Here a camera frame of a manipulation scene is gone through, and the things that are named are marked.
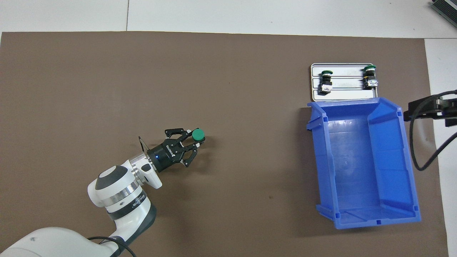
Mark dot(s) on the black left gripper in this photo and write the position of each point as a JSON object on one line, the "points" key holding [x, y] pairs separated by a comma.
{"points": [[166, 155]]}

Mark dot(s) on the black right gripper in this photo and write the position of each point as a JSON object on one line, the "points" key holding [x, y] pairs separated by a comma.
{"points": [[452, 110]]}

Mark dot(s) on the green push button switch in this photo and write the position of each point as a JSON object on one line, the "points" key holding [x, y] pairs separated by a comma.
{"points": [[370, 77], [197, 134], [325, 82]]}

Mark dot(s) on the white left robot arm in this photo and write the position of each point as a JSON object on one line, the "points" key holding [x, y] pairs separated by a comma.
{"points": [[117, 200]]}

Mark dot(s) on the brown paper table mat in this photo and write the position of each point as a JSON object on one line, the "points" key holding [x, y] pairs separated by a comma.
{"points": [[250, 89]]}

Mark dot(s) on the silver metal tray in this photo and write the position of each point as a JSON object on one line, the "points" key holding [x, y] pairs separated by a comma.
{"points": [[348, 85]]}

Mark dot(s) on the blue plastic storage bin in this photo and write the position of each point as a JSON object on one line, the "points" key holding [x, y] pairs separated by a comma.
{"points": [[360, 167]]}

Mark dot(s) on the grey ribbed metal device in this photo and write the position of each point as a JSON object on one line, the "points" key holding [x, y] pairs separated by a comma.
{"points": [[446, 9]]}

